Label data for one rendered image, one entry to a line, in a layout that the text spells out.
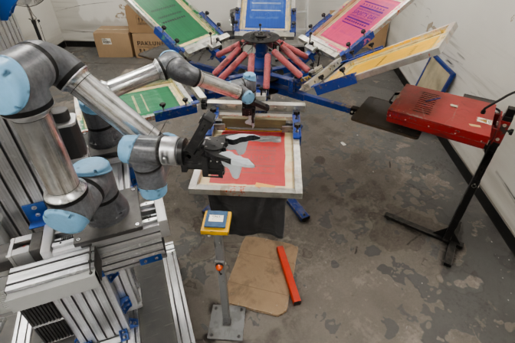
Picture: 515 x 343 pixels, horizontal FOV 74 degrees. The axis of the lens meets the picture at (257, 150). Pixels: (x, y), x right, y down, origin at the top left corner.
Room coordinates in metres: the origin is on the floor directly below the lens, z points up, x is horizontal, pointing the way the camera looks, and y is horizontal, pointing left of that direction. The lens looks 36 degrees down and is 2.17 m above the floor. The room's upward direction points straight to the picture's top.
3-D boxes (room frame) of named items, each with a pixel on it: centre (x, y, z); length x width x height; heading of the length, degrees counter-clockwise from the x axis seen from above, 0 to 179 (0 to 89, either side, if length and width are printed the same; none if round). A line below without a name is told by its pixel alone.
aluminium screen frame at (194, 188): (1.65, 0.04, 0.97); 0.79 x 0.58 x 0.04; 176
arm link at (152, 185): (0.72, 0.29, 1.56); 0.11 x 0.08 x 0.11; 175
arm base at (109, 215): (0.86, 0.55, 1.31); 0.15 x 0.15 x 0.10
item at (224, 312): (1.10, 0.19, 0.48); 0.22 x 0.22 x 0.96; 86
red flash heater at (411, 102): (1.92, -1.21, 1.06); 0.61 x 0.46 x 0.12; 56
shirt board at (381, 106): (2.33, -0.59, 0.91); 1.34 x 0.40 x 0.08; 56
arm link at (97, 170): (0.85, 0.55, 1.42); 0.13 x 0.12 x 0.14; 175
